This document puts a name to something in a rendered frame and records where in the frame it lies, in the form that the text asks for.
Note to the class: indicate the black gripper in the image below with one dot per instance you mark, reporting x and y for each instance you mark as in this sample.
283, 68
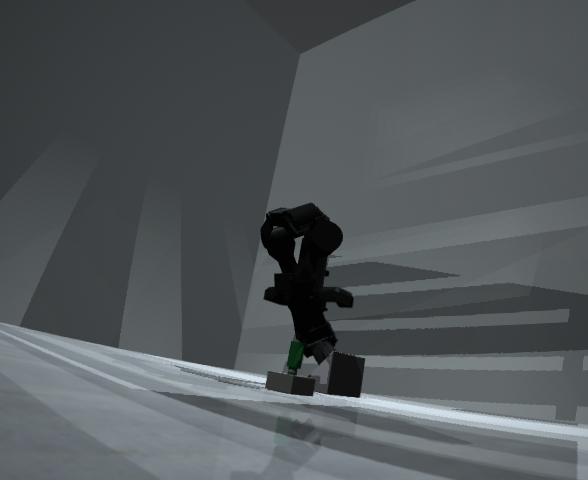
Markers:
307, 307

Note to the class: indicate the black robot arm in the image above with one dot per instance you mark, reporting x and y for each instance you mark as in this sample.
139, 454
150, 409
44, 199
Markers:
321, 238

